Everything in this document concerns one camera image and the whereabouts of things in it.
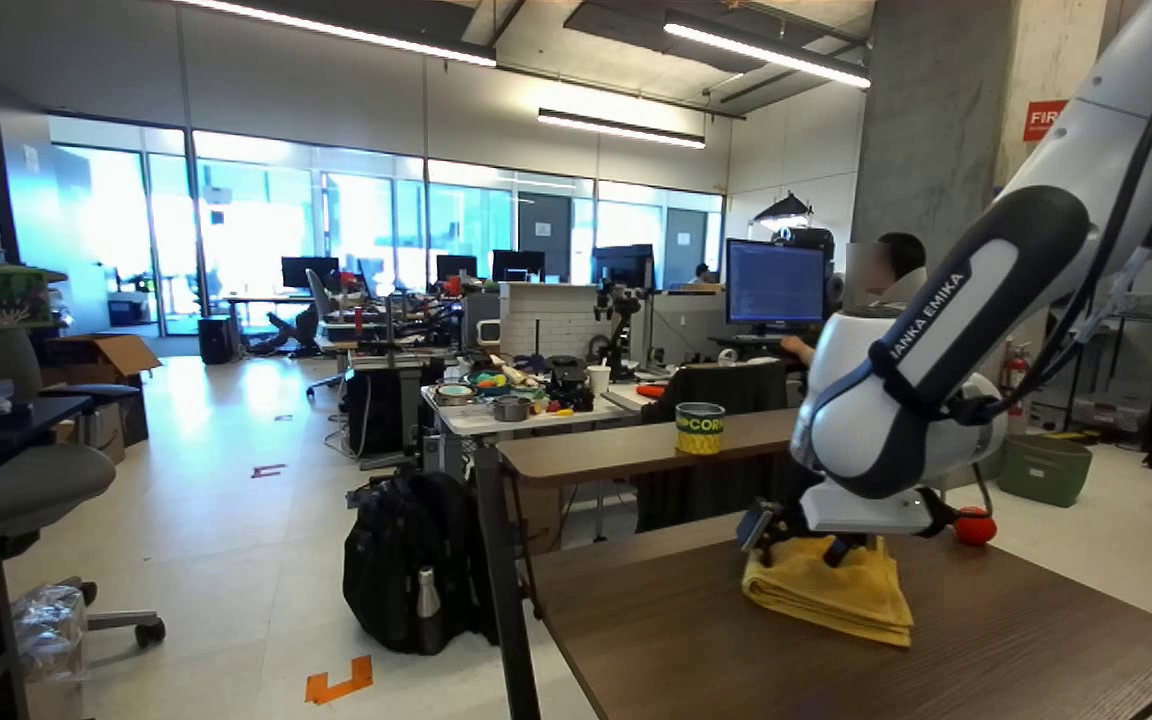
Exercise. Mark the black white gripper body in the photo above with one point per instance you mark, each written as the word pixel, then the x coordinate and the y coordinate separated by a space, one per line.
pixel 841 521

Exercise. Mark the yellow towel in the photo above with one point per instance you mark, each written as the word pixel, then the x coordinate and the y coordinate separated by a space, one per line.
pixel 863 597

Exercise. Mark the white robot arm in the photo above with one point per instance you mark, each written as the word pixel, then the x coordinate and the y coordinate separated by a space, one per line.
pixel 898 401

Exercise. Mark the red plush tomato toy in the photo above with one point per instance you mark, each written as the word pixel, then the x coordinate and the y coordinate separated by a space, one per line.
pixel 979 529

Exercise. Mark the yellow green tape roll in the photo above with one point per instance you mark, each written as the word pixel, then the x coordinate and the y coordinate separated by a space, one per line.
pixel 698 430

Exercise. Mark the blue computer monitor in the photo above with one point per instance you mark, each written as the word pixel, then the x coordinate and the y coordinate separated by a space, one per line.
pixel 773 280

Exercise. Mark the seated person in grey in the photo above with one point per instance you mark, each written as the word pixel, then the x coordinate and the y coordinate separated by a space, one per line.
pixel 888 279

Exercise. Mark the red fire sign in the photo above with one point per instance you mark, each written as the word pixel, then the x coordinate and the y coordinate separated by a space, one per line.
pixel 1041 118

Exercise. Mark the black backpack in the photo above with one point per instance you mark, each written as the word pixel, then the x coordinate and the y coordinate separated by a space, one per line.
pixel 413 561

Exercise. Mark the cardboard box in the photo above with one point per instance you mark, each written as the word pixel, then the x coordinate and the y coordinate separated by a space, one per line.
pixel 98 357

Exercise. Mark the grey office chair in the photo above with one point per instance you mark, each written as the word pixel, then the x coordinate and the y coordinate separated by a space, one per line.
pixel 50 458

